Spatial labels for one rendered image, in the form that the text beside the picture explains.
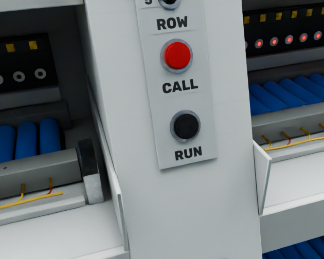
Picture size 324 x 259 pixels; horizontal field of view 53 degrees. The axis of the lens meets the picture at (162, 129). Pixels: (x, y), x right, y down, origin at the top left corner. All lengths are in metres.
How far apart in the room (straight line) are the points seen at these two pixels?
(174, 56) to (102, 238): 0.13
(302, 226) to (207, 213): 0.09
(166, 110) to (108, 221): 0.09
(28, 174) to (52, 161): 0.02
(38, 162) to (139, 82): 0.12
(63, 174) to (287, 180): 0.18
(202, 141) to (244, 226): 0.07
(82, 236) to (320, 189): 0.18
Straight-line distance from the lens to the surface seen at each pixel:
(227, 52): 0.22
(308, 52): 0.46
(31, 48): 0.35
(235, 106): 0.22
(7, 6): 0.21
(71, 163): 0.27
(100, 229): 0.24
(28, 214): 0.26
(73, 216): 0.26
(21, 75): 0.36
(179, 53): 0.20
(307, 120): 0.33
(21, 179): 0.28
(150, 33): 0.20
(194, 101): 0.21
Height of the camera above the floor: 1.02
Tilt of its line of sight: 12 degrees down
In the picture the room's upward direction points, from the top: 8 degrees counter-clockwise
